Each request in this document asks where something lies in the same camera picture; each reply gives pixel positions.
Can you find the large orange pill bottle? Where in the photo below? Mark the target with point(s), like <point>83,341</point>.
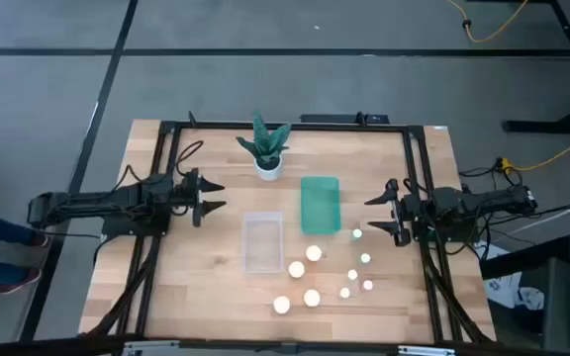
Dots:
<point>312,297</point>
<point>296,269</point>
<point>281,304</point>
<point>313,253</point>

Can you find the green spiky succulent plant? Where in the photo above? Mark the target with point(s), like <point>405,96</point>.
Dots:
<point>265,138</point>

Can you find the clear plastic bin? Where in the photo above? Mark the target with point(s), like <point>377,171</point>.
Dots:
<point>263,242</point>

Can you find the white plant pot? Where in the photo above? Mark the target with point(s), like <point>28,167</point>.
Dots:
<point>268,173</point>

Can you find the green plastic bin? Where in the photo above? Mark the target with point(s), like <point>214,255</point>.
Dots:
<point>320,205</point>

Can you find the silver camera mount rail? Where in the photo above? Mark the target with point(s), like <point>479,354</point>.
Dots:
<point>285,348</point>

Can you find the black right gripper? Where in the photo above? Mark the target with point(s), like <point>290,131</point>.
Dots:
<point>405,210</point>

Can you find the small white-capped pill bottle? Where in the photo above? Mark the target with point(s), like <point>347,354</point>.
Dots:
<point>367,285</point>
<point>352,274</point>
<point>357,233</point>
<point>365,257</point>
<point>345,293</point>

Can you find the black side table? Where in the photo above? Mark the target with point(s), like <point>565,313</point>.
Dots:
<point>527,259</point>

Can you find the person's shoe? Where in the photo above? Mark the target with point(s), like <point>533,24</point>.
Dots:
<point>18,281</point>
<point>40,240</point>

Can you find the black metal rig frame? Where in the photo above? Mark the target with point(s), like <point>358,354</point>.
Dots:
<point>290,127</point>

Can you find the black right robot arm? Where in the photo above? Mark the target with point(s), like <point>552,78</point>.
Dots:
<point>463,203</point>

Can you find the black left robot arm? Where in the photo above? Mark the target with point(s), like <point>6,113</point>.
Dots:
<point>92,203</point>

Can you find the white crumpled paper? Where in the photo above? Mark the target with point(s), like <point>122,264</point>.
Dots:
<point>512,292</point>

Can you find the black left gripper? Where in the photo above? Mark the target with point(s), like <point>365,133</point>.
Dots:
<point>186,190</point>

